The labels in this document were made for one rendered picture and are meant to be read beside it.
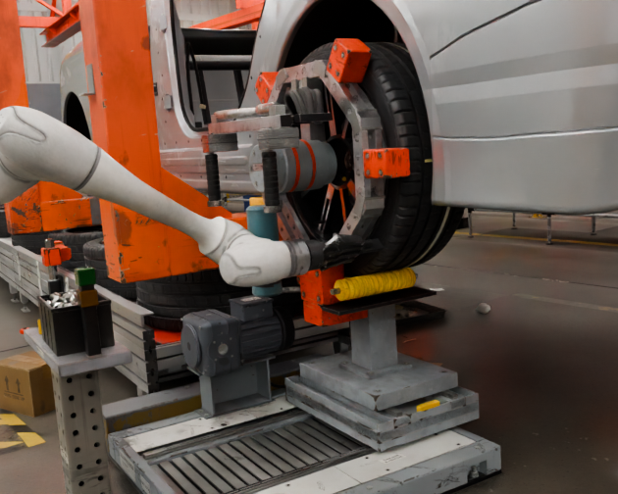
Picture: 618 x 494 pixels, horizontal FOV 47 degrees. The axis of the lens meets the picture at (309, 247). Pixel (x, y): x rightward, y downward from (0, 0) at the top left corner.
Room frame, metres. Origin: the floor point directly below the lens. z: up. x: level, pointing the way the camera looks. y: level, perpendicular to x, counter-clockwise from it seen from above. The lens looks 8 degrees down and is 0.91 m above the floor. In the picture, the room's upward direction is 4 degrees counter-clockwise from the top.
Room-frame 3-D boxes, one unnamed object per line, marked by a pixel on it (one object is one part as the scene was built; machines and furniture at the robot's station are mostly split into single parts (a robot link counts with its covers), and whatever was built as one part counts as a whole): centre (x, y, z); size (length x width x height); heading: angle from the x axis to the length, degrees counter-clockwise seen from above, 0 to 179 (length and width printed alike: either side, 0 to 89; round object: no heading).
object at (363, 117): (2.01, -0.03, 0.85); 0.54 x 0.07 x 0.54; 31
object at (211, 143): (2.05, 0.23, 0.93); 0.09 x 0.05 x 0.05; 121
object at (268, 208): (1.74, 0.08, 0.83); 0.04 x 0.04 x 0.16
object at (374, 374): (2.09, -0.18, 0.32); 0.40 x 0.30 x 0.28; 31
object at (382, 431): (2.09, -0.18, 0.13); 0.50 x 0.36 x 0.10; 31
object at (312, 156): (1.97, 0.03, 0.85); 0.21 x 0.14 x 0.14; 121
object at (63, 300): (1.75, 0.59, 0.51); 0.20 x 0.14 x 0.13; 29
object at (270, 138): (1.76, 0.06, 0.93); 0.09 x 0.05 x 0.05; 121
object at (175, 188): (2.43, 0.26, 0.69); 0.52 x 0.17 x 0.35; 121
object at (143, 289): (2.78, 0.35, 0.39); 0.66 x 0.66 x 0.24
